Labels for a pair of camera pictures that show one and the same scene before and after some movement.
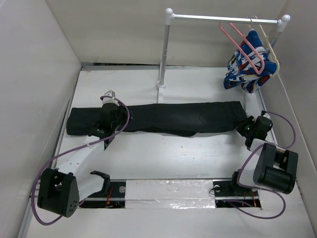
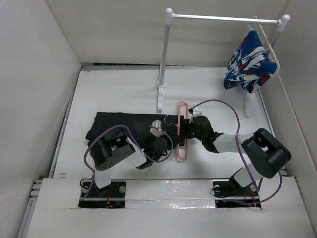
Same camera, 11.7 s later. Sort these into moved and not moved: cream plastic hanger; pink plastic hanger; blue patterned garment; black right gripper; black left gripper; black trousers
Moved: black left gripper; black trousers; pink plastic hanger; black right gripper
Not moved: blue patterned garment; cream plastic hanger
